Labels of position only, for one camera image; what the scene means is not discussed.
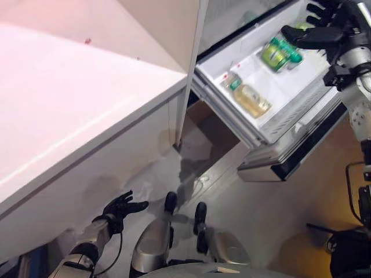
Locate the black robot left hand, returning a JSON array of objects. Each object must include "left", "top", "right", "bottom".
[{"left": 101, "top": 189, "right": 150, "bottom": 235}]

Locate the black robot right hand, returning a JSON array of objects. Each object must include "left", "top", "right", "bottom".
[{"left": 281, "top": 0, "right": 371, "bottom": 58}]

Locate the tea bottle with white cap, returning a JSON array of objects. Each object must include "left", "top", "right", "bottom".
[{"left": 221, "top": 72, "right": 273, "bottom": 119}]

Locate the white fridge drawer, dark front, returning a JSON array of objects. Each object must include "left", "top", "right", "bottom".
[{"left": 192, "top": 5, "right": 348, "bottom": 182}]

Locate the stainless steel fridge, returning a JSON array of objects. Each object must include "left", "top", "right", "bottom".
[{"left": 179, "top": 0, "right": 348, "bottom": 183}]

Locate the silver robot right leg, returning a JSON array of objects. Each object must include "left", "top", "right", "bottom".
[{"left": 192, "top": 202, "right": 252, "bottom": 266}]

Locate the white kitchen counter cabinet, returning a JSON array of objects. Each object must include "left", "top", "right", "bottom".
[{"left": 0, "top": 0, "right": 201, "bottom": 255}]

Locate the tall white cabinet panel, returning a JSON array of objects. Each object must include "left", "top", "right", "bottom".
[{"left": 121, "top": 0, "right": 210, "bottom": 151}]

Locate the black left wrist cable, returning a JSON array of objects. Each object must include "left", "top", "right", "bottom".
[{"left": 94, "top": 231, "right": 124, "bottom": 276}]

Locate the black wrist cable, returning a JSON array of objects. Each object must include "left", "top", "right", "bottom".
[
  {"left": 94, "top": 231, "right": 124, "bottom": 276},
  {"left": 345, "top": 162, "right": 366, "bottom": 224}
]

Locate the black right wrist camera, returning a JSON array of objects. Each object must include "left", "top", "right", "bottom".
[{"left": 323, "top": 65, "right": 353, "bottom": 91}]

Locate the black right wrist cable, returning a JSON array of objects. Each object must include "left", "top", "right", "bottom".
[{"left": 345, "top": 162, "right": 366, "bottom": 224}]

